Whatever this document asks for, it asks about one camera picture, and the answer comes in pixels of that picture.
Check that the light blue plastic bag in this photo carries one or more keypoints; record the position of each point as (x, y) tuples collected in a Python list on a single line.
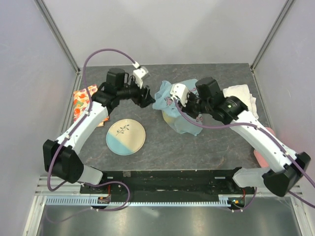
[(166, 104)]

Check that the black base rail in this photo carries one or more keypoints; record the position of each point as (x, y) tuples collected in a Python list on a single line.
[(212, 182)]

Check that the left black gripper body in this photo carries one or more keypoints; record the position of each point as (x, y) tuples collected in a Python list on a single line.
[(133, 92)]

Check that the right aluminium frame post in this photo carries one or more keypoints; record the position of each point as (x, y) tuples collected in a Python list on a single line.
[(272, 33)]

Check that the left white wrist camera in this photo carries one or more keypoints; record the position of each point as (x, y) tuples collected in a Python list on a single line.
[(140, 73)]

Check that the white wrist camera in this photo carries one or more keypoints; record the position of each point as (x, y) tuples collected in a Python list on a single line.
[(140, 73), (179, 92)]

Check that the aluminium frame post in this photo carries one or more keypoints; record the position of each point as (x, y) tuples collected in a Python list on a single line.
[(57, 34), (272, 33)]

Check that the cream and blue plate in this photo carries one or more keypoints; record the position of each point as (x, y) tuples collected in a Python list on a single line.
[(125, 137)]

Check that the white folded cloth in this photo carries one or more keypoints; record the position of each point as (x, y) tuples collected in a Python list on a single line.
[(243, 93)]

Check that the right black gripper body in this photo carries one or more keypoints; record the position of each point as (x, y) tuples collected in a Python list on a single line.
[(194, 105)]

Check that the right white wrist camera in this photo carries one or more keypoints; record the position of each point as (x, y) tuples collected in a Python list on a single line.
[(179, 92)]

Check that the slotted cable duct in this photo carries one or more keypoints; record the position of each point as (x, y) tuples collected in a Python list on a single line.
[(98, 202)]

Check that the floral orange napkin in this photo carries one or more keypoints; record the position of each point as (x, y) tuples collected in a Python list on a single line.
[(81, 102)]

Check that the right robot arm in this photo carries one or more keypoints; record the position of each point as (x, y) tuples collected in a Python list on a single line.
[(285, 166)]

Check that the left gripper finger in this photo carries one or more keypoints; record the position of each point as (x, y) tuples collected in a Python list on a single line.
[(146, 92), (146, 102)]

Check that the left aluminium frame post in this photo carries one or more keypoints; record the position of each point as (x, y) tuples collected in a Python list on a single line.
[(57, 34)]

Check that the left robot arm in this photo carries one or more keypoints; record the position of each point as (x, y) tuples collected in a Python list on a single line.
[(61, 155)]

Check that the pink cap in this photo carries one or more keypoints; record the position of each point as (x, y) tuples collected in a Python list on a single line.
[(260, 159)]

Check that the yellow fake mango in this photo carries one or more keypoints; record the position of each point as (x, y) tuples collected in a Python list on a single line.
[(168, 119)]

